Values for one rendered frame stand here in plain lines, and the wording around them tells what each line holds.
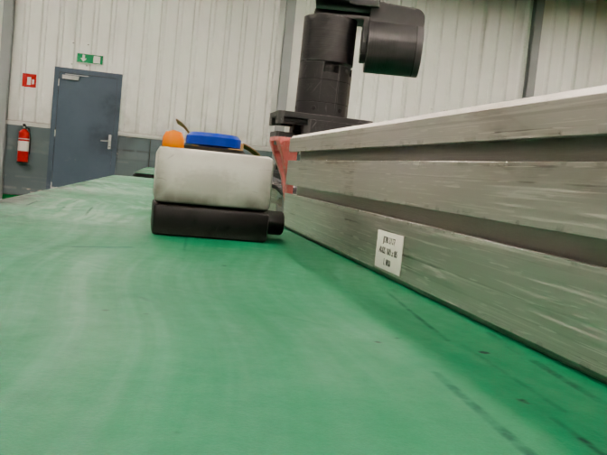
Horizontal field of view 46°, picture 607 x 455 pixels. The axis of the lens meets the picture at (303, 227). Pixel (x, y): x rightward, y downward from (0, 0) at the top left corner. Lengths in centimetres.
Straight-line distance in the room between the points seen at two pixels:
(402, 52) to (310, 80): 10
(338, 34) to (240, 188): 31
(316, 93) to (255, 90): 1106
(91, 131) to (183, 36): 205
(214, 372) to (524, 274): 12
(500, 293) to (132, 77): 1152
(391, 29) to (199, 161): 34
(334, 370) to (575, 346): 8
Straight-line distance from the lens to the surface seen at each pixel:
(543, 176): 25
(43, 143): 1182
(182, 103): 1170
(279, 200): 89
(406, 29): 78
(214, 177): 50
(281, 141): 75
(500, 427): 17
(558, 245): 26
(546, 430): 17
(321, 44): 77
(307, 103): 77
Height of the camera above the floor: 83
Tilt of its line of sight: 4 degrees down
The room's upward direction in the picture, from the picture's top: 6 degrees clockwise
